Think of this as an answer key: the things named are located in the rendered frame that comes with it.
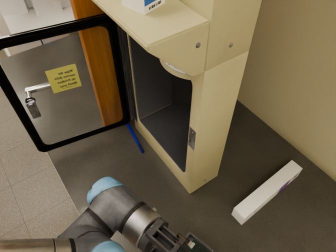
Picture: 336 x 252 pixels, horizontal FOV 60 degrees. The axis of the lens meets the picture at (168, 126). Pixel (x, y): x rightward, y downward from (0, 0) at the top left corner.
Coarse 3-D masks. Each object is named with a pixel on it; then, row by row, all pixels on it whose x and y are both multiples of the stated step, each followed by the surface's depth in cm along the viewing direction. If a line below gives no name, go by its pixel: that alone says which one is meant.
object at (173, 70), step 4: (160, 60) 68; (164, 64) 67; (168, 64) 66; (168, 68) 66; (172, 68) 65; (176, 68) 64; (172, 72) 65; (176, 72) 65; (180, 72) 64; (184, 72) 64; (180, 76) 65; (184, 76) 64; (188, 76) 64
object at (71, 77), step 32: (96, 32) 71; (0, 64) 66; (32, 64) 69; (64, 64) 73; (96, 64) 77; (32, 96) 76; (64, 96) 80; (96, 96) 85; (64, 128) 88; (96, 128) 94
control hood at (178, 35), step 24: (96, 0) 49; (120, 0) 48; (168, 0) 48; (120, 24) 44; (144, 24) 43; (168, 24) 43; (192, 24) 43; (144, 48) 41; (168, 48) 43; (192, 48) 46; (192, 72) 50
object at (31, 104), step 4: (28, 100) 76; (32, 100) 75; (28, 104) 75; (32, 104) 75; (28, 108) 76; (32, 108) 76; (36, 108) 77; (32, 112) 77; (36, 112) 78; (32, 116) 78; (36, 116) 79; (40, 116) 79
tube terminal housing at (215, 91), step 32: (192, 0) 46; (224, 0) 43; (256, 0) 47; (224, 32) 48; (224, 64) 54; (192, 96) 59; (224, 96) 62; (192, 128) 66; (224, 128) 72; (192, 160) 74
